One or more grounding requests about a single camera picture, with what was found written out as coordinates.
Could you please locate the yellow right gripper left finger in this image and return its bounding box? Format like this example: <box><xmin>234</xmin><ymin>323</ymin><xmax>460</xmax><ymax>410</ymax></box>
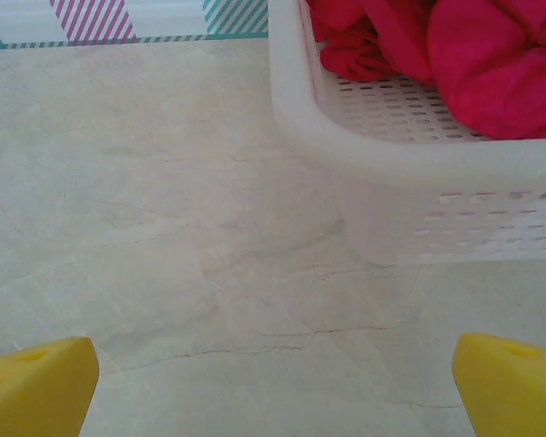
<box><xmin>0</xmin><ymin>336</ymin><xmax>100</xmax><ymax>437</ymax></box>

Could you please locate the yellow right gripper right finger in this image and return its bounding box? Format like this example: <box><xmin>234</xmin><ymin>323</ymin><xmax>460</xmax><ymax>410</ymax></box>
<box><xmin>451</xmin><ymin>332</ymin><xmax>546</xmax><ymax>437</ymax></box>

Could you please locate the red t-shirt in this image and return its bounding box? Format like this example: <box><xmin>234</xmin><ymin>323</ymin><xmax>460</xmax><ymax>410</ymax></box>
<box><xmin>305</xmin><ymin>0</ymin><xmax>546</xmax><ymax>141</ymax></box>

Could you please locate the white perforated plastic basket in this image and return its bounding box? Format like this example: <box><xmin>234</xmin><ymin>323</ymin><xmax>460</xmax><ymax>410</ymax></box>
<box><xmin>268</xmin><ymin>0</ymin><xmax>546</xmax><ymax>268</ymax></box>

